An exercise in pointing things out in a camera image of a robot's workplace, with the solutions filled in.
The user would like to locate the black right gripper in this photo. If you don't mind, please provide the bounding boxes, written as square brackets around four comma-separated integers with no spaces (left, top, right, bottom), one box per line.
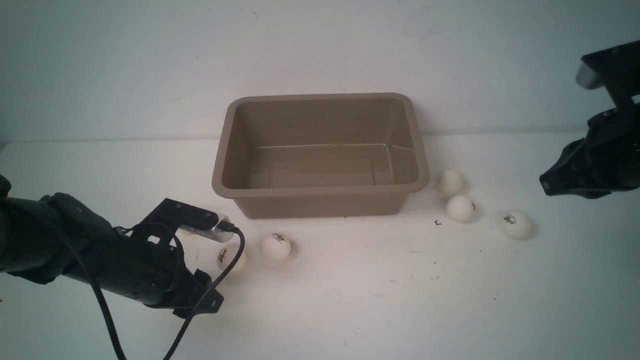
[539,107,640,199]

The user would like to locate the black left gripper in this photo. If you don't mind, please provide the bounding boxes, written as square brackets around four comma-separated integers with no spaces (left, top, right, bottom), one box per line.
[93,228,224,319]

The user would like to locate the white ball with logo centre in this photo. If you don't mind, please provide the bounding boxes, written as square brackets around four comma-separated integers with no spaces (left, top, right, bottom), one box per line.
[215,244,248,274]

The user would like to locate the white ball logo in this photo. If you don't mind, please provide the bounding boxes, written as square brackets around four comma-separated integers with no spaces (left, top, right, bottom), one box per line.
[500,210,533,240]

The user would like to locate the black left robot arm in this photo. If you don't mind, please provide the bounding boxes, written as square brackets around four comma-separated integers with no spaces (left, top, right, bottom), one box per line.
[0,177,224,319]

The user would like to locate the tan plastic bin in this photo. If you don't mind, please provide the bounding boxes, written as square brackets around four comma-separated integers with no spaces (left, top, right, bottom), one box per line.
[211,92,430,220]

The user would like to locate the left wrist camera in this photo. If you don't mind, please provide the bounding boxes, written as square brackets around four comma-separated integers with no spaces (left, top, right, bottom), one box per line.
[131,198,235,246]

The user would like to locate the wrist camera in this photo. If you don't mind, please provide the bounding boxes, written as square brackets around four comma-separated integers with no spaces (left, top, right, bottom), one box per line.
[575,40,640,111]
[131,198,235,246]

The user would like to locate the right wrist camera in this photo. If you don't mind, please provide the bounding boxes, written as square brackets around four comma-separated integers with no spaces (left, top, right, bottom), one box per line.
[575,40,640,111]

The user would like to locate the black left camera cable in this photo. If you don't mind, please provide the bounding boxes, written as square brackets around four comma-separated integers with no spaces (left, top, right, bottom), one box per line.
[30,215,246,360]

